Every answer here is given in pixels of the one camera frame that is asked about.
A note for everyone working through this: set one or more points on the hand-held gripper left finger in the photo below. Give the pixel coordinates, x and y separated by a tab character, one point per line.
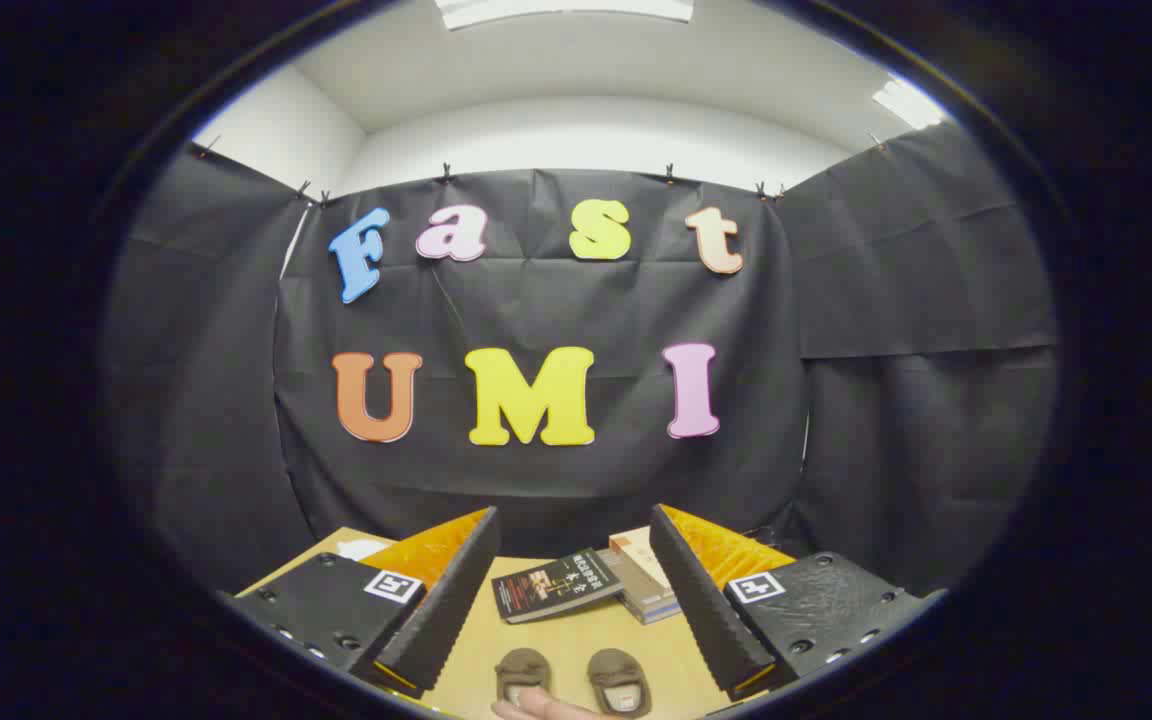
456	600

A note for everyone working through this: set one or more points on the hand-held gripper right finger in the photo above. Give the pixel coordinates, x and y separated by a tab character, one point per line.
696	600

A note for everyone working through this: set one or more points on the brown fuzzy shoe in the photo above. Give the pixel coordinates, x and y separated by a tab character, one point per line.
619	668
523	665

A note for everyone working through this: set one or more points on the blue grey book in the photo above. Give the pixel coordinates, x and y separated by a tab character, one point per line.
648	602

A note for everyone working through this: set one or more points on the black cover book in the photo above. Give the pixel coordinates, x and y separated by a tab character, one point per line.
556	587

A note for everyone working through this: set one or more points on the row of black cloth clips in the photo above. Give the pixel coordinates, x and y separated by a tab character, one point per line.
446	173

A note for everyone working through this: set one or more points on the ceiling light panel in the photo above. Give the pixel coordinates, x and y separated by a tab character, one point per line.
564	8
906	103

